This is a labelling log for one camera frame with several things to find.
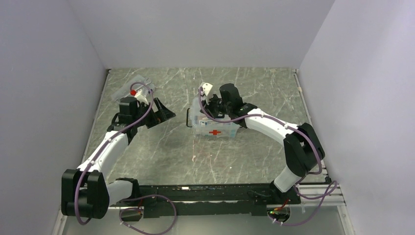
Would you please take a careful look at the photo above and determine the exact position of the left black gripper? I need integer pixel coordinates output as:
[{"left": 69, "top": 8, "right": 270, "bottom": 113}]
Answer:
[{"left": 133, "top": 97, "right": 175, "bottom": 129}]

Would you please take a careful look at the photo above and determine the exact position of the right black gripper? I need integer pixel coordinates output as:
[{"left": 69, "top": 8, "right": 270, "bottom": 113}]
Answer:
[{"left": 200, "top": 93, "right": 232, "bottom": 119}]

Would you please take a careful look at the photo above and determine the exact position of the clear medicine kit box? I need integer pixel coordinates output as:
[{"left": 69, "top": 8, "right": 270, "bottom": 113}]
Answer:
[{"left": 186, "top": 97, "right": 240, "bottom": 138}]

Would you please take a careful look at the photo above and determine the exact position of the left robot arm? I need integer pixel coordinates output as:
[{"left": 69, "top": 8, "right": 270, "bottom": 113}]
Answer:
[{"left": 61, "top": 97, "right": 176, "bottom": 220}]

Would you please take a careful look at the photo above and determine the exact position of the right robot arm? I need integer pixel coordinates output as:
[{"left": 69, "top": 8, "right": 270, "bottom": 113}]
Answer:
[{"left": 198, "top": 83, "right": 325, "bottom": 203}]

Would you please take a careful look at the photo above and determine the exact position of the clear box with blue latches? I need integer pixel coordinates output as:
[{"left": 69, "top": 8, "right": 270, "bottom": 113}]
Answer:
[{"left": 111, "top": 75, "right": 156, "bottom": 103}]

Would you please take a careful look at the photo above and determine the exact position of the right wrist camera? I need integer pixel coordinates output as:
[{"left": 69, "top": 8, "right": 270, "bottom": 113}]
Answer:
[{"left": 199, "top": 83, "right": 213, "bottom": 100}]

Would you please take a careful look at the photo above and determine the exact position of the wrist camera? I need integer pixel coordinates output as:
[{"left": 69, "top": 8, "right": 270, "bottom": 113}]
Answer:
[
  {"left": 199, "top": 83, "right": 213, "bottom": 100},
  {"left": 130, "top": 88, "right": 150, "bottom": 105}
]

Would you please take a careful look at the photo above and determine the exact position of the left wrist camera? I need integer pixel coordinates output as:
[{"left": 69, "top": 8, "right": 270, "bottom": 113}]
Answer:
[{"left": 130, "top": 88, "right": 150, "bottom": 105}]

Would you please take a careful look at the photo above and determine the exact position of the black front rail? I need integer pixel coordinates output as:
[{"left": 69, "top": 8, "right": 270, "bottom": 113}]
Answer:
[{"left": 115, "top": 183, "right": 300, "bottom": 218}]

